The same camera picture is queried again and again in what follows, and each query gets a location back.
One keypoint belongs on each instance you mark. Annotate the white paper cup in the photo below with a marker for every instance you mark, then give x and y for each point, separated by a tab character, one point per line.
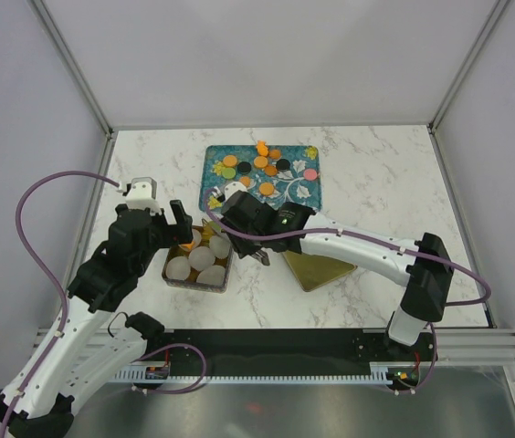
197	236
213	276
178	269
219	246
201	258

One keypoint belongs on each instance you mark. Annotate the black sandwich cookie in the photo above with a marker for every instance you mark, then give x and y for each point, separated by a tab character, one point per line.
244	168
282	165

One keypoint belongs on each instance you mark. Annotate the orange round cookie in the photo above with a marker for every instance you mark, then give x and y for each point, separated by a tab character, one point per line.
230	161
245	180
267	188
261	162

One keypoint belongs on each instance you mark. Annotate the square cookie tin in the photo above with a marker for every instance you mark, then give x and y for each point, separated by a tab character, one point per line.
190	282

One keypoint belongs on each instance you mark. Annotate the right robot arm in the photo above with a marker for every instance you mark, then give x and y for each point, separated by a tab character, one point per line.
422	267

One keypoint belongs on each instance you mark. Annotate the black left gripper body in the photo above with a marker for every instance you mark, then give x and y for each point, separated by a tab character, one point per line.
162	237

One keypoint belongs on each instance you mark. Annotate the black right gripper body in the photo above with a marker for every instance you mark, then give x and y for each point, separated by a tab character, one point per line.
244	245

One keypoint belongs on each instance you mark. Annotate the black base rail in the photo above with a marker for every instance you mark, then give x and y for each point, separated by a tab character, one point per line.
286	352

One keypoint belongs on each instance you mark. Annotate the orange fish cookie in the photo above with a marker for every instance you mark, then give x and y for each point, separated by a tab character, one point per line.
262	148
187	247

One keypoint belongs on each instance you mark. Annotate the teal floral tray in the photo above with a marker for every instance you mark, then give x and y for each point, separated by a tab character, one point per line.
290	185

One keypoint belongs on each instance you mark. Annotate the pink cookie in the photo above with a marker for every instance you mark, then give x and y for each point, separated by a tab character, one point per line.
310	174

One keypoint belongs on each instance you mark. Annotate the green cookie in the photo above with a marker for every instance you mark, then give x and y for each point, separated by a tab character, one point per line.
228	173
214	227

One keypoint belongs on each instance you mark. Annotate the orange fish cookie on tray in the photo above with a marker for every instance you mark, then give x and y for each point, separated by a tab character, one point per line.
262	148

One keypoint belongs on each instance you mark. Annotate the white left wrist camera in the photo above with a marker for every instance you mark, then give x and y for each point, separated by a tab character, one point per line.
140	194

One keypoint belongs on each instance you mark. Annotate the gold tin lid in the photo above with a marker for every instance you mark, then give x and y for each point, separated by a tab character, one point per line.
314	271

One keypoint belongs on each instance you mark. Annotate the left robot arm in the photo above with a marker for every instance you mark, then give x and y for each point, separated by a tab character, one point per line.
47	394

